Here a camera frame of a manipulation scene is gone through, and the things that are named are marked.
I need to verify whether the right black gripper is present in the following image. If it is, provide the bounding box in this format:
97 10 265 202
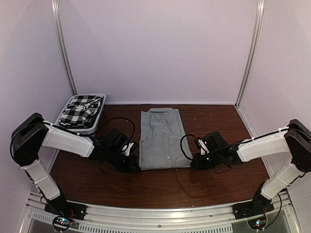
190 151 223 170

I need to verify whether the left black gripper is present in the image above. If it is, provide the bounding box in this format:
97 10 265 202
106 148 141 172

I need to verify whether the white plastic basket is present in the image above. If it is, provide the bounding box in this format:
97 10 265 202
54 94 106 135

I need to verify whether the grey long sleeve shirt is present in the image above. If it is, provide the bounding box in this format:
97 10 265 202
139 108 190 170

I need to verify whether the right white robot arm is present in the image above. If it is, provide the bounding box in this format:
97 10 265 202
190 119 311 215

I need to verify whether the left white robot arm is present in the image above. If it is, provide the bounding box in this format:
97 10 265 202
9 113 141 216

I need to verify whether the black white checkered shirt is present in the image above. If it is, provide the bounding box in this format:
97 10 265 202
58 95 103 128

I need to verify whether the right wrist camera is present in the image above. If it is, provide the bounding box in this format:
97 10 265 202
195 138 209 155

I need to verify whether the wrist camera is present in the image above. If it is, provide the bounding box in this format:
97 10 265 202
195 138 209 155
122 142 138 156

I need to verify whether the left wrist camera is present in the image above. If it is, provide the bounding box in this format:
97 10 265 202
122 142 138 156

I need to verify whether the left black cable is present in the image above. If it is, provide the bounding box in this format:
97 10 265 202
99 117 136 144

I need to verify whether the black cable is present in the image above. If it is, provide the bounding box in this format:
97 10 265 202
99 117 136 144
179 134 199 161

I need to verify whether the right black cable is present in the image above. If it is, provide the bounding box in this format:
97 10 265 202
179 134 199 161

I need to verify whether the aluminium front rail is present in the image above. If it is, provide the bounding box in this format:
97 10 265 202
17 191 302 233

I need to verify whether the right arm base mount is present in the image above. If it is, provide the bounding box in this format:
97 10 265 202
232 200 274 231

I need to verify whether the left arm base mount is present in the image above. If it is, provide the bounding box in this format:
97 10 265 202
44 202 86 232

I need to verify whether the right aluminium corner post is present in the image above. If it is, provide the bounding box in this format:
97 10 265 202
235 0 265 109

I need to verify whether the aluminium corner post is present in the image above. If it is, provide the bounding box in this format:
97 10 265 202
51 0 78 95
235 0 265 109

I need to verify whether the left aluminium corner post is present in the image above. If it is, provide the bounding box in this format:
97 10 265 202
51 0 78 95

